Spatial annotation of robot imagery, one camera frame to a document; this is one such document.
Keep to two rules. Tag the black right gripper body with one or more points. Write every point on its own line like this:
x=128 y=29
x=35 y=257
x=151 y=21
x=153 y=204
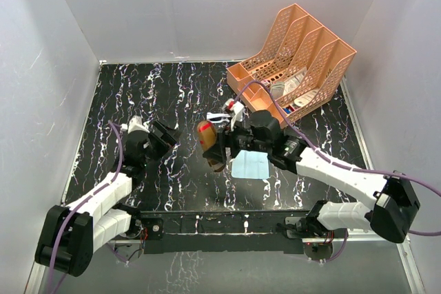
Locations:
x=243 y=139

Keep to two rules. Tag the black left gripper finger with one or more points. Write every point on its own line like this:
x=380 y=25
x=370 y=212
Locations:
x=164 y=138
x=156 y=151

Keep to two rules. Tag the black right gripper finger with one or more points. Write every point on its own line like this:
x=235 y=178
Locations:
x=215 y=148
x=220 y=123

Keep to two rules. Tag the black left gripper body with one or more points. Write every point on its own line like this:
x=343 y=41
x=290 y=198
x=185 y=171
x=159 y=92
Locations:
x=144 y=158

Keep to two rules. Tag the brown glasses case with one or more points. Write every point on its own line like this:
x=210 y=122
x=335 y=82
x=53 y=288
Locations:
x=205 y=129

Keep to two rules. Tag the light blue cleaning cloth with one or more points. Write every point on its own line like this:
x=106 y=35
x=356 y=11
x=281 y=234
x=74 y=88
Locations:
x=250 y=165

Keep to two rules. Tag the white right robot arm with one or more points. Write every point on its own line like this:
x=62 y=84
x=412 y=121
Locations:
x=384 y=204

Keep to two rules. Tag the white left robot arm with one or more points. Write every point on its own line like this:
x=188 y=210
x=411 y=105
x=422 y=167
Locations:
x=72 y=233

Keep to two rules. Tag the white sunglasses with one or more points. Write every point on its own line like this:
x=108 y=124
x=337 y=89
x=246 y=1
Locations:
x=211 y=116

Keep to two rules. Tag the red and blue small items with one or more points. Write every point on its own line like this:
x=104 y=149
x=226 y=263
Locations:
x=289 y=109

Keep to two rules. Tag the grey folded pouch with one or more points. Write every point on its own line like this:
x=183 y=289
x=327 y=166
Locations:
x=277 y=89

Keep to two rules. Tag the white round disc item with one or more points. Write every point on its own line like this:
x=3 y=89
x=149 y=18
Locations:
x=306 y=98

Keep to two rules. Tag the peach plastic desk organizer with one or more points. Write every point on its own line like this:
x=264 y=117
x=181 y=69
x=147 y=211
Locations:
x=300 y=51

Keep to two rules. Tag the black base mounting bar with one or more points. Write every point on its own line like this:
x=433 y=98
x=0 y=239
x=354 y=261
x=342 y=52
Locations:
x=218 y=231

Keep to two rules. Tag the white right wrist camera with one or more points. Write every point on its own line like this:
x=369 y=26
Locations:
x=234 y=109

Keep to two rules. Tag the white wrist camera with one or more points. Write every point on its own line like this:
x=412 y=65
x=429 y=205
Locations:
x=234 y=109
x=136 y=124

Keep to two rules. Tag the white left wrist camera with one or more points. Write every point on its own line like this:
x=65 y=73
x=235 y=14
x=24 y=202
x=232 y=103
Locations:
x=136 y=124

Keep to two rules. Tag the aluminium frame rail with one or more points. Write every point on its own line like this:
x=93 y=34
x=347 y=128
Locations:
x=390 y=227

